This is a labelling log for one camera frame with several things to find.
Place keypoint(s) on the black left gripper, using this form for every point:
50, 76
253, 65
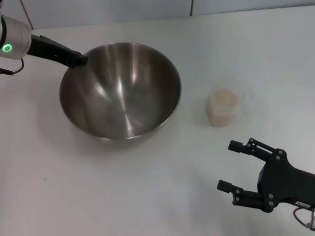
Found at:
49, 50

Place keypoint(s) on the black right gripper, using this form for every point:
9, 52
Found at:
283, 182

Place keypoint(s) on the stainless steel mixing bowl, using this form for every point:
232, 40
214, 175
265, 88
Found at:
120, 98

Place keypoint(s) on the clear plastic measuring cup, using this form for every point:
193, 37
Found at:
219, 118

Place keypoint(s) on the white rice grains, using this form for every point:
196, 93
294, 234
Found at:
225, 99

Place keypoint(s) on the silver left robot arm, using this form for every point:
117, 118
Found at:
14, 37

